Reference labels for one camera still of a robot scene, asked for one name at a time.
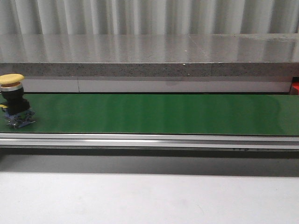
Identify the green conveyor belt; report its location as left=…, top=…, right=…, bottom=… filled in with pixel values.
left=0, top=93, right=299, bottom=136

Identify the grey stone countertop slab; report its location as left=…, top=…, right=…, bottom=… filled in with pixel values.
left=0, top=34, right=299, bottom=77

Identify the red plastic tray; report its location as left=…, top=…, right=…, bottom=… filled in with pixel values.
left=289, top=77, right=299, bottom=95

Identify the white corrugated curtain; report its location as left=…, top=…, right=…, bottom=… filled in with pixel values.
left=0, top=0, right=299, bottom=35

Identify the aluminium conveyor frame rail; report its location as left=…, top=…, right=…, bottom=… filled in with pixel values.
left=0, top=133, right=299, bottom=150

